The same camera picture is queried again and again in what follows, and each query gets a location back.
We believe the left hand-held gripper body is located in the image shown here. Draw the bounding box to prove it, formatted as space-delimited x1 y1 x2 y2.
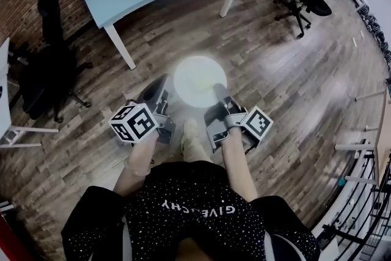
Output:
108 90 177 145

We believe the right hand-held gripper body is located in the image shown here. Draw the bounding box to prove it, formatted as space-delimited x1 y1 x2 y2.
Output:
203 95 274 154

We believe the white round plate item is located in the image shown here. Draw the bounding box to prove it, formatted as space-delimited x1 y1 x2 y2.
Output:
173 56 228 109

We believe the person's left forearm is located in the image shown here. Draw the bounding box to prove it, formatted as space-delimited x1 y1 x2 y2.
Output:
113 130 160 198

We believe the person's right forearm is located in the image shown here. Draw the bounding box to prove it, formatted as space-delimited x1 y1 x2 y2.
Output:
221 128 260 203

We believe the person's leg with beige shoe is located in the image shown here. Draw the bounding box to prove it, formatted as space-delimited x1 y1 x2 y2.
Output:
179 118 214 164

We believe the black sparkly top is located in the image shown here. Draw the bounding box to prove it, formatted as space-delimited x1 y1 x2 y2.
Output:
60 160 321 261

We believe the wooden desk with white legs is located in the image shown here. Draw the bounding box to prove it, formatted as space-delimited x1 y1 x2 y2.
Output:
334 78 391 188

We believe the black metal rack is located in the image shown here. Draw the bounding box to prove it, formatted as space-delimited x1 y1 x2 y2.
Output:
316 146 391 261

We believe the row of black devices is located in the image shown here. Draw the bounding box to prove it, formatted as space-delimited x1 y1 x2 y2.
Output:
342 0 391 71

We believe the thin wrist bracelet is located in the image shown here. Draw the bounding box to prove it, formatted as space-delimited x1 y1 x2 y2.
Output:
125 158 153 177

